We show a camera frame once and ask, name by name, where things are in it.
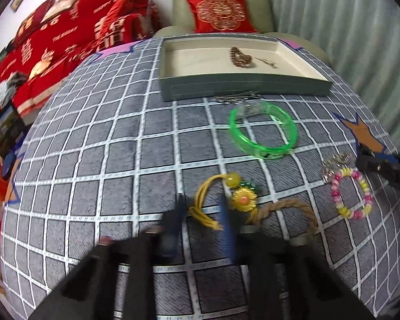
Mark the red embroidered cushion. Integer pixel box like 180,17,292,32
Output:
185,0,259,34

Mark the brown bead bracelet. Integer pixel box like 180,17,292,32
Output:
230,47,254,69

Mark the pink star patch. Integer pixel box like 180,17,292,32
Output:
280,38,302,50
97,42,135,56

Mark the metal lamp pole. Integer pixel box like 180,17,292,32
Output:
147,0,162,37

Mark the silver heart pendant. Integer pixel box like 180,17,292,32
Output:
323,153,353,183

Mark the pale green curtain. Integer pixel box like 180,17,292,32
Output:
253,0,400,141

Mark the red printed blanket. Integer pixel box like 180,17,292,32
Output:
0,0,161,117

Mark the braided rope bracelet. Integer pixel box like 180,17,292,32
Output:
245,198,319,241

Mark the dark box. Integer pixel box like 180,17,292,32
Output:
0,103,27,161

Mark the printed picture cushion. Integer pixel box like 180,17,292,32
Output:
42,0,85,24

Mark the green plastic bangle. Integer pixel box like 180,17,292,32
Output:
229,102,299,159

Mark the pink yellow bead bracelet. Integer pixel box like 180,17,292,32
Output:
330,167,374,220

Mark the yellow tassel sunflower charm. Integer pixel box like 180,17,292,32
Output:
187,172,261,231

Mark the grey checked tablecloth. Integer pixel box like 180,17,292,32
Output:
2,37,400,320

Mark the orange star patch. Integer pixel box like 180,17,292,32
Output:
5,153,24,205
331,111,387,155

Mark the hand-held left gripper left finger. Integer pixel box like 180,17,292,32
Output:
28,193,190,320

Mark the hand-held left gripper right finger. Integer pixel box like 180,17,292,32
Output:
218,193,375,320

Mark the grey jewelry tray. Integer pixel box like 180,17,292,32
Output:
159,36,332,102

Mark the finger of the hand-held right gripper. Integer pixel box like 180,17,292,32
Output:
355,153,400,175

